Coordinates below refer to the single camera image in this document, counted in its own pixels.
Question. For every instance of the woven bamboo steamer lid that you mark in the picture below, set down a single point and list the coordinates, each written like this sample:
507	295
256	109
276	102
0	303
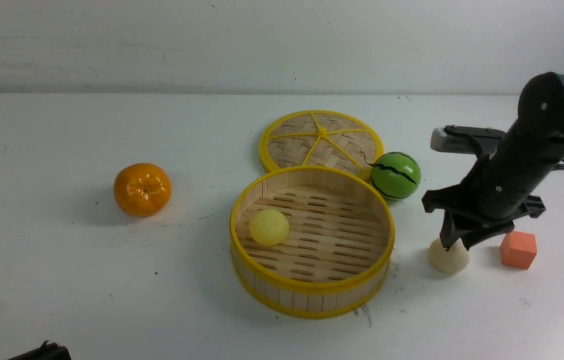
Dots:
320	138

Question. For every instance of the bamboo steamer tray yellow rim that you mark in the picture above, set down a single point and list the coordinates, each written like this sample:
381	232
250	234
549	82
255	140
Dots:
338	251

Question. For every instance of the green toy watermelon ball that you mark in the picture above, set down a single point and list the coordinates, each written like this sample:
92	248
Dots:
395	175

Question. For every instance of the yellow toy bun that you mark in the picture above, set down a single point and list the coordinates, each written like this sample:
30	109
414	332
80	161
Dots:
269	227

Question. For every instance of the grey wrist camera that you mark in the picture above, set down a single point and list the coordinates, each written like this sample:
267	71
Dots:
465	139

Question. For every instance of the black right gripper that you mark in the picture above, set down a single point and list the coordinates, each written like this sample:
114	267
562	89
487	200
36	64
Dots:
498	188

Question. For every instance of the orange foam cube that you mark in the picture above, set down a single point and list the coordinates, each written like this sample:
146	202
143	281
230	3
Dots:
518	250

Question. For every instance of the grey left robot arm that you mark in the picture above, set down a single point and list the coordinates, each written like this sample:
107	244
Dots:
46	352

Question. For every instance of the orange toy tangerine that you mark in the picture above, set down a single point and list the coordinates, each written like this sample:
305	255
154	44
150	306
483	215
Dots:
142	189

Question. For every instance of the white toy bun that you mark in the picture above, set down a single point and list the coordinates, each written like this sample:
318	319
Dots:
448	261

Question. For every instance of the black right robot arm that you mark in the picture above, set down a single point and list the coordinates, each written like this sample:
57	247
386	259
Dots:
541	110

